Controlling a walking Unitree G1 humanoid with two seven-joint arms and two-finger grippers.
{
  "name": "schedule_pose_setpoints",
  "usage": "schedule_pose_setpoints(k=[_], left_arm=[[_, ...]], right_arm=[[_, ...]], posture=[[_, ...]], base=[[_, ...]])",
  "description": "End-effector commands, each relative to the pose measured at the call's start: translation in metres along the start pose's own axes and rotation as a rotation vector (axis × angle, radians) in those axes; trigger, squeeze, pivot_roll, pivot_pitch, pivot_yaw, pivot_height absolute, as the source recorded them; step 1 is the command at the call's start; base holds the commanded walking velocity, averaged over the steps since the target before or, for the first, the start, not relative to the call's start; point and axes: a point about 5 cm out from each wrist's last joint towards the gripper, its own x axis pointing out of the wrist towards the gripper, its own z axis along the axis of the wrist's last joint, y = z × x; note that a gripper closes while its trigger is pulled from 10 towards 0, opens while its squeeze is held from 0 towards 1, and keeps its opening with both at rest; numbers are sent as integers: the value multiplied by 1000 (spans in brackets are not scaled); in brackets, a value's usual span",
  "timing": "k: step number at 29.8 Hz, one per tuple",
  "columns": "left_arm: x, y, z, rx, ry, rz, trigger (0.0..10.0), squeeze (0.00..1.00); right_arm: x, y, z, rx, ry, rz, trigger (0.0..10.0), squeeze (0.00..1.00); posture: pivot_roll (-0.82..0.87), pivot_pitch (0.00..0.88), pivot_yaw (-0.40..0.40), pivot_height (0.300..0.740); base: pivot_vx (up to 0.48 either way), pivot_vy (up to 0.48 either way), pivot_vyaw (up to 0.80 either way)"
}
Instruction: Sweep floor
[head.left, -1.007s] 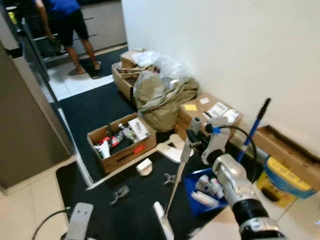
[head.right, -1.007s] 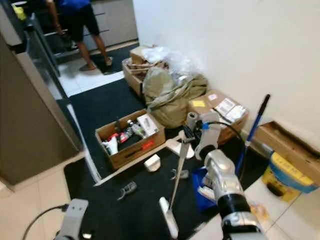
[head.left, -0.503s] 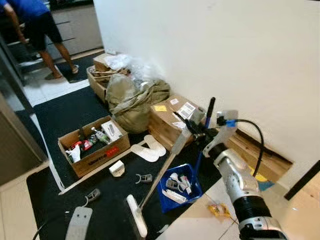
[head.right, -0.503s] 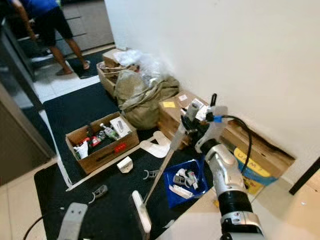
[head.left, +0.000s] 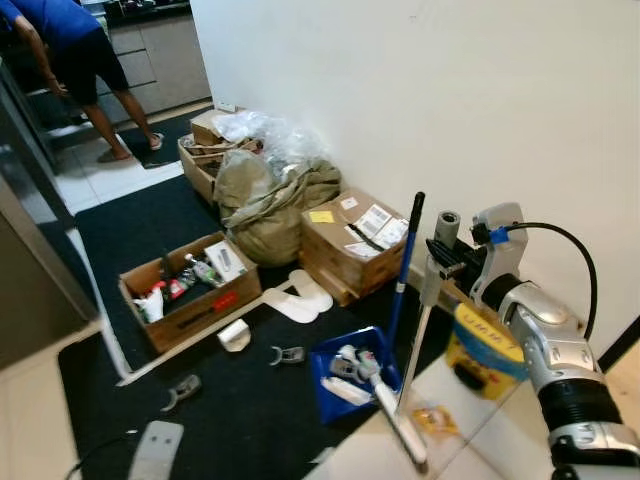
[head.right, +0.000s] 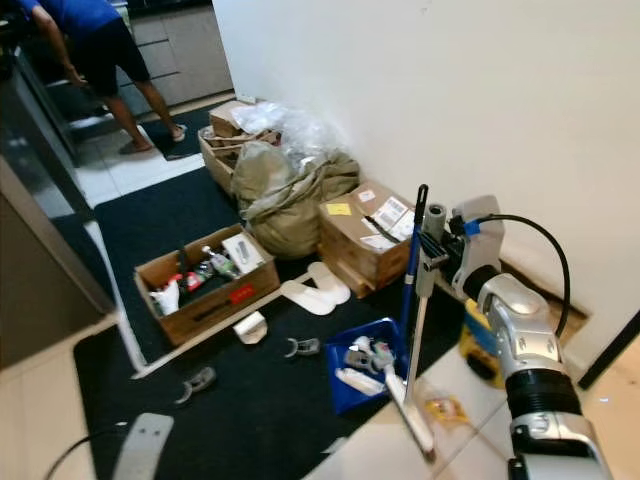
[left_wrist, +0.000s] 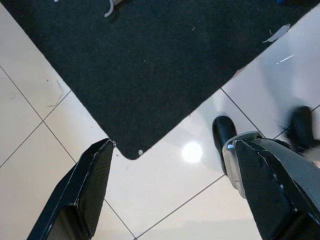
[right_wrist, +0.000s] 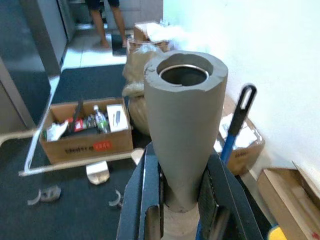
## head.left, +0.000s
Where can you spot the red and black tool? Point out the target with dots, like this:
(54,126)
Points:
(175,288)

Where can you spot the yellow and blue bag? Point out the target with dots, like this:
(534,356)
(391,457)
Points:
(480,355)

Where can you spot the clear plastic bottle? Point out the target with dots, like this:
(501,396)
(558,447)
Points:
(203,268)

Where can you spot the cardboard box of scraps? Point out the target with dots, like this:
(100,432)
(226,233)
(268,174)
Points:
(198,172)

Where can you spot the white plastic tube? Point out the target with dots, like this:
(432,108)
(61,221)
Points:
(345,390)

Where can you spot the grey kitchen cabinets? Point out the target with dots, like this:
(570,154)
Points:
(170,60)

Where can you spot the labelled closed cardboard box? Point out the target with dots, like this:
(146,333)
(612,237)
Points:
(335,250)

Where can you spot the small white carton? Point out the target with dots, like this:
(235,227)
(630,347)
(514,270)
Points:
(225,108)

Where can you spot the yellow snack wrapper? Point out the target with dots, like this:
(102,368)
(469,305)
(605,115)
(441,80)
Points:
(435,422)

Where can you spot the open brown cardboard box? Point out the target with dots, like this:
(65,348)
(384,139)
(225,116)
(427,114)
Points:
(200,318)

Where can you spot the clear plastic bags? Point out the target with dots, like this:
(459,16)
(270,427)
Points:
(270,135)

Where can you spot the white crumpled bag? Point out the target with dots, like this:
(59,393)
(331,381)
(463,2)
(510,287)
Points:
(152,303)

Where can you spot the black wall edge trim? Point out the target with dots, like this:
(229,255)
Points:
(618,345)

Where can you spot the small brown cardboard box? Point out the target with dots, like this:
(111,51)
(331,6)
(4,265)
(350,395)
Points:
(205,130)

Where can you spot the white product box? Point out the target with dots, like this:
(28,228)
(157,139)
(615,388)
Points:
(225,260)

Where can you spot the large dark floor mat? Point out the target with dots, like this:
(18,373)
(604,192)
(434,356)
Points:
(250,420)

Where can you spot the grey fridge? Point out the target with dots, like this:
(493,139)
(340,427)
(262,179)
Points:
(40,290)

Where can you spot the small white box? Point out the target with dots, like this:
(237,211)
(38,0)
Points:
(234,335)

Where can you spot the yellow sticky note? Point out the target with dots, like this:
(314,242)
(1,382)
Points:
(321,215)

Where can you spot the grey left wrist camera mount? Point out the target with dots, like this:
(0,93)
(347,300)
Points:
(157,450)

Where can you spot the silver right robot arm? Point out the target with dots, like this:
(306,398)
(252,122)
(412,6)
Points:
(555,345)

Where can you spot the olive green sack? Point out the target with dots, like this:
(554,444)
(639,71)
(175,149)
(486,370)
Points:
(270,215)

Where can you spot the dark kitchen mat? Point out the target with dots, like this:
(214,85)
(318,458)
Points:
(175,140)

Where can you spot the person in black shorts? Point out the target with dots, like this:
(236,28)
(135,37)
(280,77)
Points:
(70,50)

